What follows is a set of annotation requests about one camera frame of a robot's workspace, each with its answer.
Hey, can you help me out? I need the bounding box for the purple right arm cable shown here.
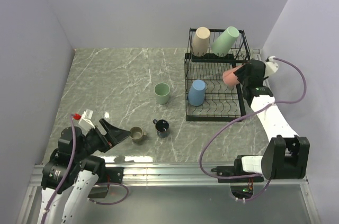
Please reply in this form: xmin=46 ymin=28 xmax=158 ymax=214
xmin=199 ymin=58 xmax=308 ymax=203

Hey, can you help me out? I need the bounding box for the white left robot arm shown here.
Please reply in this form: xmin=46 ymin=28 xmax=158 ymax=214
xmin=38 ymin=119 xmax=131 ymax=223

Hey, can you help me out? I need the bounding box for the pink plastic tumbler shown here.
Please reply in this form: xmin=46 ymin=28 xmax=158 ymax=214
xmin=222 ymin=66 xmax=242 ymax=87

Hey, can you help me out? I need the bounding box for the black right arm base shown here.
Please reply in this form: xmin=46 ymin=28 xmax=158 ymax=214
xmin=210 ymin=165 xmax=264 ymax=183

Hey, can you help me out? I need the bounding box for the olive ceramic mug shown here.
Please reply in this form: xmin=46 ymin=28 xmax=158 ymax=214
xmin=130 ymin=126 xmax=147 ymax=144

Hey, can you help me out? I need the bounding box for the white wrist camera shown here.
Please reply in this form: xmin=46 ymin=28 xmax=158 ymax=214
xmin=264 ymin=56 xmax=279 ymax=78
xmin=78 ymin=109 xmax=95 ymax=131

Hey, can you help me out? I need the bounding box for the black wire dish rack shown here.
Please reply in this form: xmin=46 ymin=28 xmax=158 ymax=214
xmin=184 ymin=28 xmax=251 ymax=122

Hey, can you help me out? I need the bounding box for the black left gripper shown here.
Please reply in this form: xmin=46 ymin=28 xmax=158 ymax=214
xmin=74 ymin=117 xmax=131 ymax=161

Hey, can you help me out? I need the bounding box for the large green plastic tumbler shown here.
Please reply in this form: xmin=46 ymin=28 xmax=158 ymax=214
xmin=211 ymin=26 xmax=240 ymax=56

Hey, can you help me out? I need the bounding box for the aluminium mounting rail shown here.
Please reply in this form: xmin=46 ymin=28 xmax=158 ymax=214
xmin=16 ymin=162 xmax=320 ymax=223

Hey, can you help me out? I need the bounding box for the beige plastic tumbler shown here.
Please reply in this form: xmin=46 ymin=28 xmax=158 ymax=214
xmin=192 ymin=26 xmax=210 ymax=56

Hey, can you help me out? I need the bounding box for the small green plastic tumbler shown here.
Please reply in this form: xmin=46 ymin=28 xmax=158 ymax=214
xmin=154 ymin=83 xmax=170 ymax=105

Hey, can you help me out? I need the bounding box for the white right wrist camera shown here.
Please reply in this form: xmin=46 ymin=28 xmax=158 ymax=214
xmin=264 ymin=56 xmax=279 ymax=78

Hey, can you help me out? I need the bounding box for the blue plastic tumbler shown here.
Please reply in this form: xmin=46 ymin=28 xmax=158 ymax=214
xmin=188 ymin=79 xmax=206 ymax=106

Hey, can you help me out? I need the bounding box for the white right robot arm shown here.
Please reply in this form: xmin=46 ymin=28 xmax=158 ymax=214
xmin=233 ymin=57 xmax=310 ymax=181

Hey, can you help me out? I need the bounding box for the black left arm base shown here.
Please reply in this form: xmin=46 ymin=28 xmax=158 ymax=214
xmin=105 ymin=166 xmax=124 ymax=184

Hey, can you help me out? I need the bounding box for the dark blue ceramic mug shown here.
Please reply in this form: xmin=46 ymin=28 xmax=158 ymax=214
xmin=153 ymin=119 xmax=170 ymax=138

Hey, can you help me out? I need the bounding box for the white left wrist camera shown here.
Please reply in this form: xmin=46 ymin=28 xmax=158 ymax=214
xmin=78 ymin=109 xmax=95 ymax=131

